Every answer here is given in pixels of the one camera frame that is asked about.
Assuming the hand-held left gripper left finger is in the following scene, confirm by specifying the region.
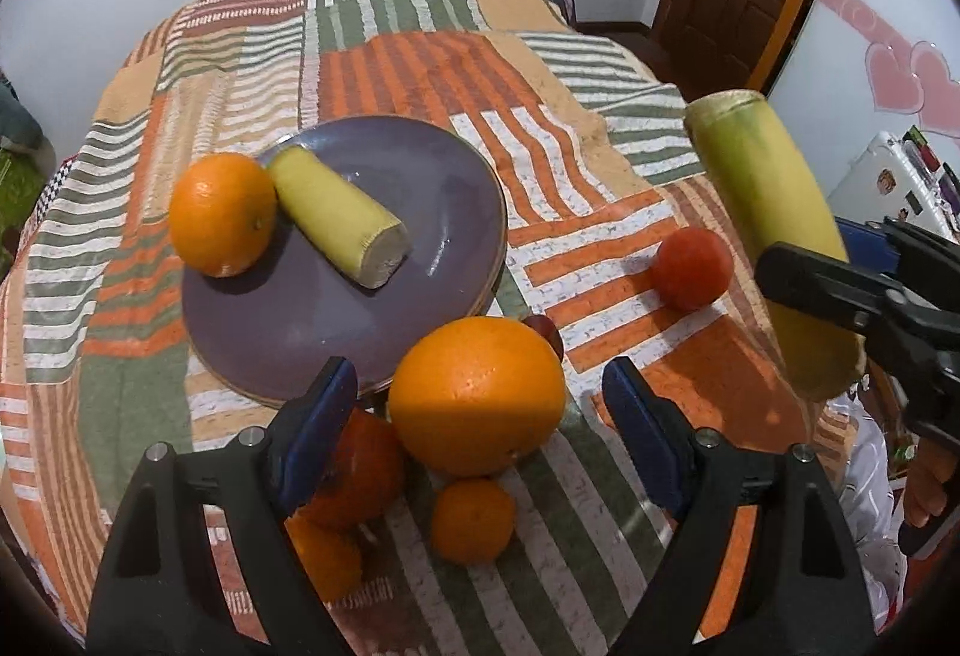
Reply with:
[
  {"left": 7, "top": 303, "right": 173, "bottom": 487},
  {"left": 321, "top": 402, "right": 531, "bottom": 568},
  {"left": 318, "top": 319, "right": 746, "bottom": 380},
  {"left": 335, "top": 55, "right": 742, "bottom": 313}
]
[{"left": 85, "top": 356, "right": 359, "bottom": 656}]

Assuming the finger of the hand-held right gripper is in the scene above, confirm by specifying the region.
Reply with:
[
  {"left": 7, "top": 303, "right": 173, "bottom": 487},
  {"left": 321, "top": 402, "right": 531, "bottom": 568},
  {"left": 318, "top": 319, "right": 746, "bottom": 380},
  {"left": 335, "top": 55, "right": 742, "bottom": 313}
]
[
  {"left": 835, "top": 216, "right": 960, "bottom": 301},
  {"left": 754, "top": 241, "right": 912, "bottom": 341}
]

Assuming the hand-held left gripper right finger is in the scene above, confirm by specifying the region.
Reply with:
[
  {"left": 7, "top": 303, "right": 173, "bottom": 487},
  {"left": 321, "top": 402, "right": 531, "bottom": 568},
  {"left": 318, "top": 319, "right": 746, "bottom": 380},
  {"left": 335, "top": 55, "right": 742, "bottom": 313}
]
[{"left": 601, "top": 356, "right": 880, "bottom": 656}]

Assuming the red-orange persimmon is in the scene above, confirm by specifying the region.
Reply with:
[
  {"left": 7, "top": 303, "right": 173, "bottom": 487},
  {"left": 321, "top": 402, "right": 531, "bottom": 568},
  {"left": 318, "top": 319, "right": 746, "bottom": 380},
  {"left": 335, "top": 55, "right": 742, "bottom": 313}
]
[{"left": 294, "top": 407, "right": 407, "bottom": 534}]

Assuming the long yellow-green banana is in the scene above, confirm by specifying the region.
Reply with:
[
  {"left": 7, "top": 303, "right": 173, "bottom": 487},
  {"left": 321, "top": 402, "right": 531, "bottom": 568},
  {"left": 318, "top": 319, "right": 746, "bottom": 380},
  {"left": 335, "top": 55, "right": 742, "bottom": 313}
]
[{"left": 684, "top": 90, "right": 869, "bottom": 402}]

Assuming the large orange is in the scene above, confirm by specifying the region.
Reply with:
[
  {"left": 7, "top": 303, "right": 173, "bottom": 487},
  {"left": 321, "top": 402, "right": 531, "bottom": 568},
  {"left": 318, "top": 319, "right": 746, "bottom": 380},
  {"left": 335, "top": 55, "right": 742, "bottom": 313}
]
[{"left": 387, "top": 316, "right": 567, "bottom": 479}]

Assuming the short yellow banana piece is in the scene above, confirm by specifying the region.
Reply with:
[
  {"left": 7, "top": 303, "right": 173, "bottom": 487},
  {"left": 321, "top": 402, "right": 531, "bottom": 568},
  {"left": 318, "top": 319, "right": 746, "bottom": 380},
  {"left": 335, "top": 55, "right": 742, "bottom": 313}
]
[{"left": 268, "top": 146, "right": 413, "bottom": 290}]

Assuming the medium orange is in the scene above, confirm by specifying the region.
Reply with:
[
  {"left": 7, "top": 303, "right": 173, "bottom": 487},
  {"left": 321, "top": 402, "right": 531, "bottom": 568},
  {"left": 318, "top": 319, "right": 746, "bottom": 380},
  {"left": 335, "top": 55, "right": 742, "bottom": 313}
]
[{"left": 168, "top": 152, "right": 278, "bottom": 278}]

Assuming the purple ceramic plate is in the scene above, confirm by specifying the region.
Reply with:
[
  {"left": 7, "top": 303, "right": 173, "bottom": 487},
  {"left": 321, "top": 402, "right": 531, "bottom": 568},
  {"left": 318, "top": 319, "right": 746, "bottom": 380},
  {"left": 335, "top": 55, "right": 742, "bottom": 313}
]
[{"left": 181, "top": 116, "right": 508, "bottom": 404}]

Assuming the person's right hand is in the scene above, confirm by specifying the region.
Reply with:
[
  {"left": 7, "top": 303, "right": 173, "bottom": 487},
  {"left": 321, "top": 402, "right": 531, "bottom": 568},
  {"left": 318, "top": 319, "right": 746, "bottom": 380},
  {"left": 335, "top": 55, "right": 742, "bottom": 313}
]
[{"left": 902, "top": 435, "right": 960, "bottom": 533}]

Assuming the white refrigerator with magnets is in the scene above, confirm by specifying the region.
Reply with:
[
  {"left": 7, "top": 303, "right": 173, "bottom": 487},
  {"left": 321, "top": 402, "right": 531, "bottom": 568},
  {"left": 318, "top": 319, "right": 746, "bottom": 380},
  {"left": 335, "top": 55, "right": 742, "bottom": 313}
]
[{"left": 825, "top": 127, "right": 960, "bottom": 245}]

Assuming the red tomato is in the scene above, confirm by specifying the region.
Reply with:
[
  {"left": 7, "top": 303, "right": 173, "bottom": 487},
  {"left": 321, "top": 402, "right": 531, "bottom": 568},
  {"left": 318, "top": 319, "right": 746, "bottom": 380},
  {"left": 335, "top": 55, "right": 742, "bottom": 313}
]
[{"left": 649, "top": 227, "right": 734, "bottom": 312}]

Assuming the small tangerine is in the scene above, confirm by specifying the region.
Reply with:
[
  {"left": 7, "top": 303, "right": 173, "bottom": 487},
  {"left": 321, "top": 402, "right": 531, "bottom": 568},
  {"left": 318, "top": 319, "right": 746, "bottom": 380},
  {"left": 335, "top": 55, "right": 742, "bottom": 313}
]
[
  {"left": 283, "top": 513, "right": 365, "bottom": 603},
  {"left": 430, "top": 477, "right": 518, "bottom": 567}
]

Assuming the white patterned cloth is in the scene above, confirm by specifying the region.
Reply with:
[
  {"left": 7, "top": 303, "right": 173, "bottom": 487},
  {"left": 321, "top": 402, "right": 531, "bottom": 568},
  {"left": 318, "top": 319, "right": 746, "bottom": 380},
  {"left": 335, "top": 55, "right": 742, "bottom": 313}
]
[{"left": 825, "top": 390, "right": 910, "bottom": 634}]

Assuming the dark red plum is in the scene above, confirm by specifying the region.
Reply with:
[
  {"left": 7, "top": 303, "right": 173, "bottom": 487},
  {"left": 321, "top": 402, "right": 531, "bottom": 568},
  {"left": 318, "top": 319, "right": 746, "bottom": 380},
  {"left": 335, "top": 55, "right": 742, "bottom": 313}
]
[{"left": 522, "top": 315, "right": 565, "bottom": 362}]

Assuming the striped patchwork blanket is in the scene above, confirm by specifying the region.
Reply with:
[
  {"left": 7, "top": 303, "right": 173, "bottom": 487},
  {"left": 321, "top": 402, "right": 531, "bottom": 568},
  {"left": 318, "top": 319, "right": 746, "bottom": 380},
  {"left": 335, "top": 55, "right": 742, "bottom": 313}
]
[{"left": 0, "top": 0, "right": 901, "bottom": 656}]

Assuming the green patterned cloth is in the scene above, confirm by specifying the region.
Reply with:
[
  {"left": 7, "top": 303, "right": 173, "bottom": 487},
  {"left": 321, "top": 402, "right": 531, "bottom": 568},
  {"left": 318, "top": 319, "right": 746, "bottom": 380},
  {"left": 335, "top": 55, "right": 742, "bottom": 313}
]
[{"left": 0, "top": 142, "right": 47, "bottom": 267}]

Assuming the pink heart wall decal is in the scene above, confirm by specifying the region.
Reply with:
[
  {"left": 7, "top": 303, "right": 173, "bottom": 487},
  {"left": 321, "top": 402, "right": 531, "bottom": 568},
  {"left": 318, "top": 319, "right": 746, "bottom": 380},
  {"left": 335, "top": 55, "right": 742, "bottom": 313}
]
[{"left": 819, "top": 0, "right": 960, "bottom": 139}]

